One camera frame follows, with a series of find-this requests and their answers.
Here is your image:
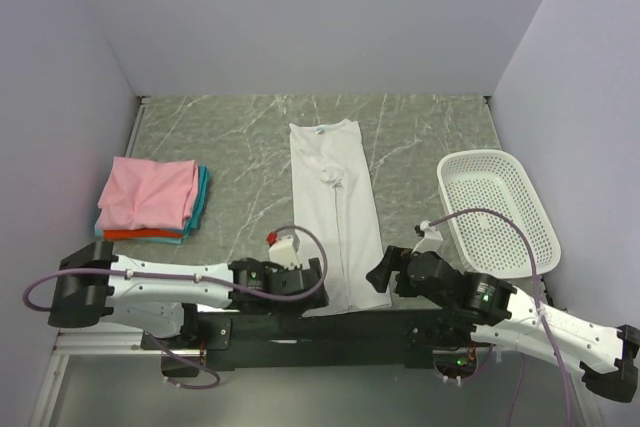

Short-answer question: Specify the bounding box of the teal folded t shirt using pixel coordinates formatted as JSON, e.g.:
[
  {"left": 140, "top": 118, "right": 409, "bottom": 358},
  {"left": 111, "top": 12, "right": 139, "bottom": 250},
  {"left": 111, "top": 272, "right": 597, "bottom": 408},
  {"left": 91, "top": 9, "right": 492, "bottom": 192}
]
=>
[{"left": 94, "top": 165, "right": 210, "bottom": 245}]

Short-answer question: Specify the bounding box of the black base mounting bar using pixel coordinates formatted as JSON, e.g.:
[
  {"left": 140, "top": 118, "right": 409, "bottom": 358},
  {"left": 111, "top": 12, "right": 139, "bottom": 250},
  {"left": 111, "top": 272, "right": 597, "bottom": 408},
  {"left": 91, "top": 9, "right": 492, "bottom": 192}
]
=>
[{"left": 163, "top": 309, "right": 473, "bottom": 371}]

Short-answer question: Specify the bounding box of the orange folded t shirt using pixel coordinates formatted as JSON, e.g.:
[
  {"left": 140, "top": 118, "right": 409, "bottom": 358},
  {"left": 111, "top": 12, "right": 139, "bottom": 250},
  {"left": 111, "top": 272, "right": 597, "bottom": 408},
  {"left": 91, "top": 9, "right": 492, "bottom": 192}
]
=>
[{"left": 101, "top": 228, "right": 183, "bottom": 241}]

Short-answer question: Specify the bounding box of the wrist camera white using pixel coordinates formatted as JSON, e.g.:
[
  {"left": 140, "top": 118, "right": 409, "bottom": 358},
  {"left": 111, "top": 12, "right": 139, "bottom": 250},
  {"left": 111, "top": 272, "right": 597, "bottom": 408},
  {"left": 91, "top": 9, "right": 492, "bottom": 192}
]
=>
[
  {"left": 412, "top": 221, "right": 444, "bottom": 254},
  {"left": 266, "top": 232, "right": 303, "bottom": 270}
]

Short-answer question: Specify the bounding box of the pink folded t shirt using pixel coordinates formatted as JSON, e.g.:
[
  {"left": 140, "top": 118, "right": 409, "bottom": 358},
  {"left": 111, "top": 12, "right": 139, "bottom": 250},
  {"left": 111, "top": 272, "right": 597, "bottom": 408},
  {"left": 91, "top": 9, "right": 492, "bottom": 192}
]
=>
[{"left": 97, "top": 157, "right": 199, "bottom": 231}]

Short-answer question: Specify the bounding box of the white perforated plastic basket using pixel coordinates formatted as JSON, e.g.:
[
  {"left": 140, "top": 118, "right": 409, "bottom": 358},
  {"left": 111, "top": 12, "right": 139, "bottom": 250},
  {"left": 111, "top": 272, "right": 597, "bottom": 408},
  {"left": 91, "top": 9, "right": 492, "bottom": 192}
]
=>
[{"left": 437, "top": 149, "right": 561, "bottom": 279}]

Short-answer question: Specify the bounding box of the purple cable under base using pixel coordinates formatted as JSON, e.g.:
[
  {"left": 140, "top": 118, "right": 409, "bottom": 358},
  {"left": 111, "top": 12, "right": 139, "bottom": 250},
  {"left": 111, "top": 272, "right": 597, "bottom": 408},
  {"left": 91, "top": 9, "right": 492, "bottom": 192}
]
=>
[{"left": 144, "top": 334, "right": 222, "bottom": 391}]

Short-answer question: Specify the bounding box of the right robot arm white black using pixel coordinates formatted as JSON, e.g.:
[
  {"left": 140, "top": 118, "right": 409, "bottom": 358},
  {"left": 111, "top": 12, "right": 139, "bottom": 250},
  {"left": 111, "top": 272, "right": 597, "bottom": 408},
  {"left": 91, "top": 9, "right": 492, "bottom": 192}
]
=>
[{"left": 366, "top": 246, "right": 639, "bottom": 403}]

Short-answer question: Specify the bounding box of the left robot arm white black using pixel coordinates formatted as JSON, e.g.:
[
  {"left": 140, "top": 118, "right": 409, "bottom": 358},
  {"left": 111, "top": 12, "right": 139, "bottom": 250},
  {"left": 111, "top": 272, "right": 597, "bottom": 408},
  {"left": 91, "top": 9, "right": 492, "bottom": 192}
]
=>
[{"left": 48, "top": 241, "right": 328, "bottom": 349}]

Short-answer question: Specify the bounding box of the white t shirt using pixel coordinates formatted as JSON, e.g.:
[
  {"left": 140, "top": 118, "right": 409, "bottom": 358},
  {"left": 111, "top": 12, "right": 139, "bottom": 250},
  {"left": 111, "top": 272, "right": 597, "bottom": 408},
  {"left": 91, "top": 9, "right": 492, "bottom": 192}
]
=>
[{"left": 289, "top": 119, "right": 392, "bottom": 317}]

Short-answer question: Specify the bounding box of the aluminium extrusion rail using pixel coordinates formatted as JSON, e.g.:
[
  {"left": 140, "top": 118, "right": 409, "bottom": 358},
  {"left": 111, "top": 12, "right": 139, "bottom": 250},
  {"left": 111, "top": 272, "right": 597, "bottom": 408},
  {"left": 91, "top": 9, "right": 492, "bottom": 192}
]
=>
[{"left": 53, "top": 329, "right": 143, "bottom": 356}]

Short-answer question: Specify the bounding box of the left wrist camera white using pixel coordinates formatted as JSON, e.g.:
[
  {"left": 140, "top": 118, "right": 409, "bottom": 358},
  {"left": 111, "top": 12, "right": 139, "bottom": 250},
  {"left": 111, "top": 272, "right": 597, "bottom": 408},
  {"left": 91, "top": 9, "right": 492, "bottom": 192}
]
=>
[{"left": 266, "top": 232, "right": 303, "bottom": 270}]

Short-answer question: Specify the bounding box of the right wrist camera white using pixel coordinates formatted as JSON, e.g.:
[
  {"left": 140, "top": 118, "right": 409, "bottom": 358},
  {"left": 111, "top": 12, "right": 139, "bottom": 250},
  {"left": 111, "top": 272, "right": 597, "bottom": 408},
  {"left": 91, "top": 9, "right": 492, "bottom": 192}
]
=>
[{"left": 412, "top": 221, "right": 444, "bottom": 254}]

